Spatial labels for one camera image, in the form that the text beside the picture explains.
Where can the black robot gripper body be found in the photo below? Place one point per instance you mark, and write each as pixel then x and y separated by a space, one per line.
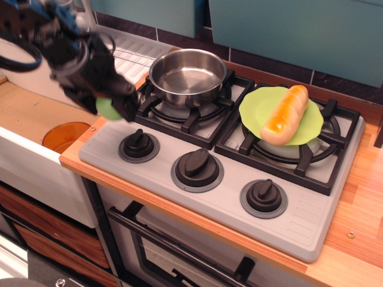
pixel 93 68

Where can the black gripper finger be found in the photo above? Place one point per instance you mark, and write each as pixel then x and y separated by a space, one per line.
pixel 84 98
pixel 126 106

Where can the green toy pear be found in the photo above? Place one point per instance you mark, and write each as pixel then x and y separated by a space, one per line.
pixel 105 109

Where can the toy bread loaf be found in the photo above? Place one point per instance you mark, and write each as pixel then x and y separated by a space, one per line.
pixel 284 120

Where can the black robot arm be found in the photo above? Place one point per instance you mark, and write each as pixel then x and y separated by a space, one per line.
pixel 45 30

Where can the black left stove knob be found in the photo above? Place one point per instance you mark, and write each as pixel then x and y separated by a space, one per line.
pixel 139 147

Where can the black stove knob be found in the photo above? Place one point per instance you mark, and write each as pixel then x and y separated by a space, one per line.
pixel 139 147
pixel 197 171
pixel 263 199

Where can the stainless steel pot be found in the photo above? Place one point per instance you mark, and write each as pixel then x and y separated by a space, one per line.
pixel 185 78

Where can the black middle stove knob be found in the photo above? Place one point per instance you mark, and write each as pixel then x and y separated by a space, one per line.
pixel 197 171

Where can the grey toy stove top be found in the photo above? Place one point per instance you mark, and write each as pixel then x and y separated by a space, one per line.
pixel 299 231

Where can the light green plate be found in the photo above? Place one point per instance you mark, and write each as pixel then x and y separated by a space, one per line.
pixel 257 106

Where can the black right stove knob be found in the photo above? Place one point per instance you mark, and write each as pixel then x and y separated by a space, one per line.
pixel 263 199

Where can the orange plastic cup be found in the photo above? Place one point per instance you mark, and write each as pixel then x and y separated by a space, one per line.
pixel 59 138

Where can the white toy sink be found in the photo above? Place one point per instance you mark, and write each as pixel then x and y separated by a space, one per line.
pixel 31 105

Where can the grey toy faucet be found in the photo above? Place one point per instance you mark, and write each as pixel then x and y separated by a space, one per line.
pixel 84 20

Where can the black left burner grate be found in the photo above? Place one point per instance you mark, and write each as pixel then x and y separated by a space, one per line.
pixel 200 126

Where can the black burner grate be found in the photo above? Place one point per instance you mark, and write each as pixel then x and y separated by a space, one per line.
pixel 200 126
pixel 315 165

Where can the wooden drawer fronts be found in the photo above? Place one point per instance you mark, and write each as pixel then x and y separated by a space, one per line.
pixel 57 237

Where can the black right burner grate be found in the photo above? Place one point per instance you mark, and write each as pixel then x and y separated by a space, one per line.
pixel 315 165

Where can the teal upper cabinet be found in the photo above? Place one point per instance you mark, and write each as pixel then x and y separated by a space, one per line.
pixel 340 38

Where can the oven door with handle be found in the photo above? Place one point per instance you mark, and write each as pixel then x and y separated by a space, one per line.
pixel 170 253

